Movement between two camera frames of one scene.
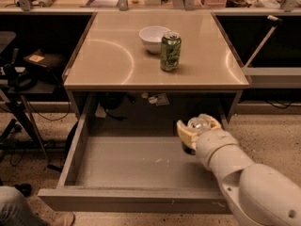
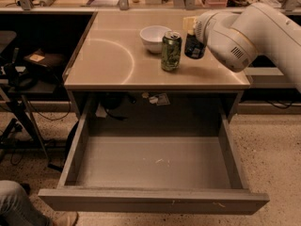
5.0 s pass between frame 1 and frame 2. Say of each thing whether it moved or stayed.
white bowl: stayed
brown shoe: stayed
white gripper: moved
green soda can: stayed
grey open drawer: stayed
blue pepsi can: moved
